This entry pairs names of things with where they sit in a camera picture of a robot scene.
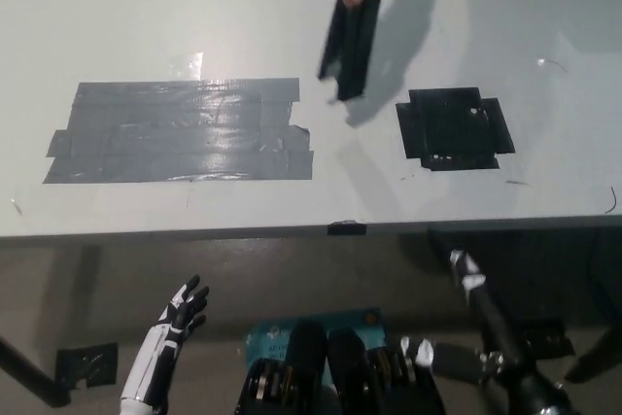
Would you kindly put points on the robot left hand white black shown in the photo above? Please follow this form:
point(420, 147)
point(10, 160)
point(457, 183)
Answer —
point(167, 332)

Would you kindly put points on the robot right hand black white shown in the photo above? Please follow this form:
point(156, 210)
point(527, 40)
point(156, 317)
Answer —
point(500, 337)

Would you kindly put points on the black stapler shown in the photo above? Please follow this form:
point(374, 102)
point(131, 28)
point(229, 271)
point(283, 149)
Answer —
point(352, 45)

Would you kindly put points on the robot torso black ribbed blocks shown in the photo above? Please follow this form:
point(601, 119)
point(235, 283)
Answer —
point(347, 371)

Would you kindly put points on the black tape patch on floor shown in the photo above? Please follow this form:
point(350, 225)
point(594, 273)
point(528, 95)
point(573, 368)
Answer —
point(90, 364)
point(551, 339)

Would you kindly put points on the teal board with print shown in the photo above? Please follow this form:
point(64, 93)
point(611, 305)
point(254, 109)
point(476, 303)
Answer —
point(272, 337)

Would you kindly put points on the black table leg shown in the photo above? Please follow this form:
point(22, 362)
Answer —
point(24, 366)

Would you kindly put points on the small black tape strip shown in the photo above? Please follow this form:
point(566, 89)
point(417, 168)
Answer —
point(346, 229)

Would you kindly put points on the black tape square patch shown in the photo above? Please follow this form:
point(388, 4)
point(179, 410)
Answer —
point(452, 133)

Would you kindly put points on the grey duct tape patch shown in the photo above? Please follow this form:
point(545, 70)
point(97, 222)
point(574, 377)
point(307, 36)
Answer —
point(184, 133)

